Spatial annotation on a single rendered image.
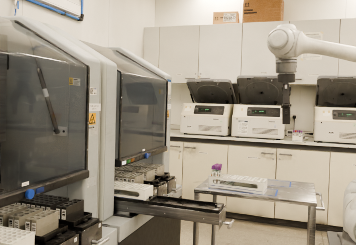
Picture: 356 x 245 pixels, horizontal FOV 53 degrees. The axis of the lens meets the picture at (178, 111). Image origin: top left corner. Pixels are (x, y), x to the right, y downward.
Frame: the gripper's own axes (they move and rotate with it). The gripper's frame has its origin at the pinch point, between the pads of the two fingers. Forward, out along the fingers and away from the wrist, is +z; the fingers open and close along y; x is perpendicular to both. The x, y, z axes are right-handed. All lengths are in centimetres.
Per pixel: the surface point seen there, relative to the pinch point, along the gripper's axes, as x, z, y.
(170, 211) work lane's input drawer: 49, 39, -18
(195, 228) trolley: 46, 58, 13
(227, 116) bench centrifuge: 67, 13, 221
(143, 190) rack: 63, 31, -16
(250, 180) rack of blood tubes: 18.0, 32.3, 17.9
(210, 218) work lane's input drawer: 31, 40, -18
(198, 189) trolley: 44, 37, 14
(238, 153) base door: 55, 52, 217
